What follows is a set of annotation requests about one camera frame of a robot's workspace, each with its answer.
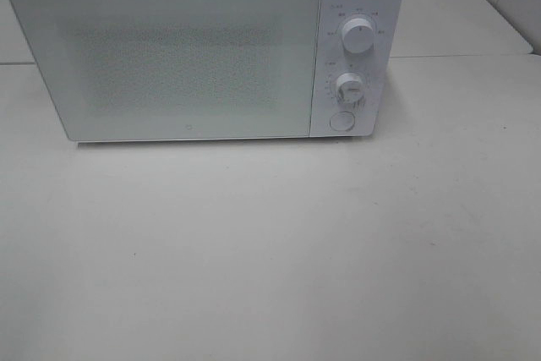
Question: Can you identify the round white door button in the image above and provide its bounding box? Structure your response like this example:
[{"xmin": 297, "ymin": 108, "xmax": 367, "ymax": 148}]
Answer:
[{"xmin": 330, "ymin": 112, "xmax": 355, "ymax": 132}]

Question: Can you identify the white timer knob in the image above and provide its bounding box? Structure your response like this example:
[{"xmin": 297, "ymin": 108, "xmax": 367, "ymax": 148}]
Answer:
[{"xmin": 335, "ymin": 73, "xmax": 366, "ymax": 104}]

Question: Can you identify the upper white power knob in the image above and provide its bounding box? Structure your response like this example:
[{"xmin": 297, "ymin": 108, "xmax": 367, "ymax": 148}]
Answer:
[{"xmin": 341, "ymin": 17, "xmax": 374, "ymax": 54}]

